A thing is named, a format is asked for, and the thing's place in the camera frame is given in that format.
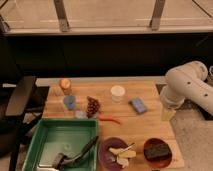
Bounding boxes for yellow white food pieces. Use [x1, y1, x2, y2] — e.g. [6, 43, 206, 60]
[109, 144, 136, 168]

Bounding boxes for white paper cup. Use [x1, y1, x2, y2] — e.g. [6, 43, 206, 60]
[110, 85, 126, 102]

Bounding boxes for orange-brown bowl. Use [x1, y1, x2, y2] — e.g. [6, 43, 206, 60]
[143, 138, 172, 169]

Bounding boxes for black tongs tool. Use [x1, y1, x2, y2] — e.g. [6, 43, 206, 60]
[52, 136, 98, 170]

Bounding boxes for wooden board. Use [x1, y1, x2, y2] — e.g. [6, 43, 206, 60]
[42, 80, 186, 171]

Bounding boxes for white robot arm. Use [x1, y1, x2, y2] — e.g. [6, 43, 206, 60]
[160, 61, 213, 121]

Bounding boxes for blue sponge block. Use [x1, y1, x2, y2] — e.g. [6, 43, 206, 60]
[129, 97, 147, 114]

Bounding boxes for purple bowl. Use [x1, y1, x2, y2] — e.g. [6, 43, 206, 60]
[98, 137, 127, 171]

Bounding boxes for green plastic tray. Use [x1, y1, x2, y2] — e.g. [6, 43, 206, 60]
[22, 119, 98, 171]

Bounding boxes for blue cup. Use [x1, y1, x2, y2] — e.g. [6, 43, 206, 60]
[63, 95, 76, 110]

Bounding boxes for dark red grape bunch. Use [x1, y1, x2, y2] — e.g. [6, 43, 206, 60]
[86, 96, 100, 118]

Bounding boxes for dark rectangular eraser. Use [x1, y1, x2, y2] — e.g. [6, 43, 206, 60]
[145, 144, 170, 159]

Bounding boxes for dark chair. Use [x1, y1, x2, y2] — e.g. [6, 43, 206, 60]
[0, 76, 41, 171]

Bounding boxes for orange topped bottle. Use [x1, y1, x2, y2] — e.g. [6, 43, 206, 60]
[59, 78, 72, 95]

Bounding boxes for orange carrot toy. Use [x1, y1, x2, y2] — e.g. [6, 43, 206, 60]
[98, 115, 121, 124]

